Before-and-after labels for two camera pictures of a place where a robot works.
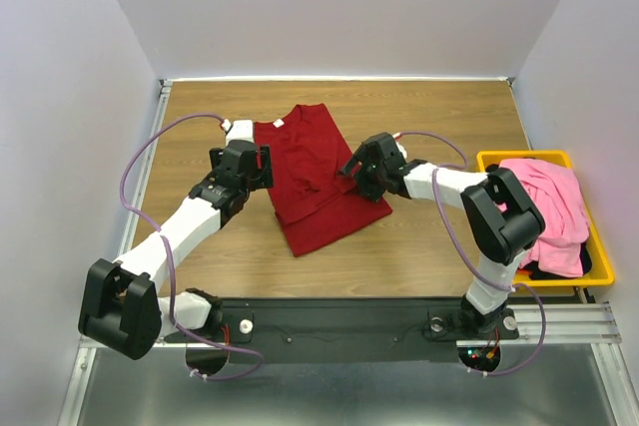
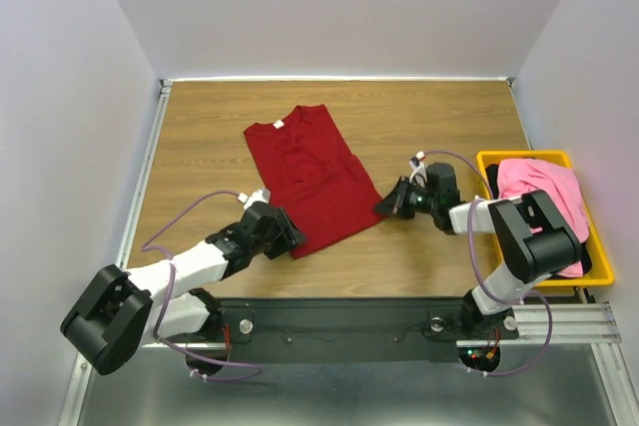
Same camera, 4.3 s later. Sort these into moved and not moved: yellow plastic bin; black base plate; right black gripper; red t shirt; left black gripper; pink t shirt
Moved: right black gripper; left black gripper
Not moved: pink t shirt; red t shirt; yellow plastic bin; black base plate
